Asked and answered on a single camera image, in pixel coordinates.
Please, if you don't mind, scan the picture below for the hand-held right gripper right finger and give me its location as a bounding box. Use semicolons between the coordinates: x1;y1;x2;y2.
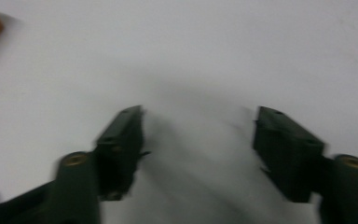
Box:
252;105;327;203

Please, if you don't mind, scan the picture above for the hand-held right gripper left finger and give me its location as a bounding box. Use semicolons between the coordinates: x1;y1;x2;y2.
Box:
94;105;152;202

